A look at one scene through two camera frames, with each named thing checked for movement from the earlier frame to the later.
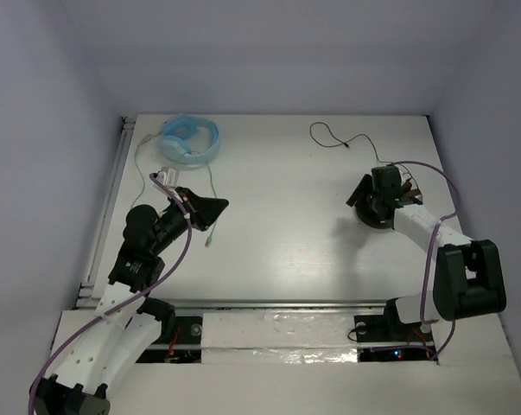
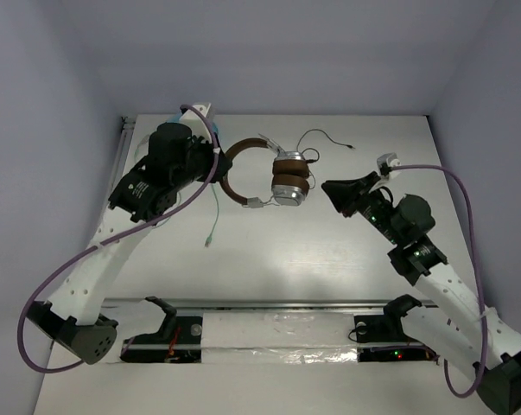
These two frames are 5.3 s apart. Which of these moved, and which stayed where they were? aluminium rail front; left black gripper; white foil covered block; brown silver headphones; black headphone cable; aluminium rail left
Moved: brown silver headphones; left black gripper; black headphone cable
Stayed: aluminium rail left; white foil covered block; aluminium rail front
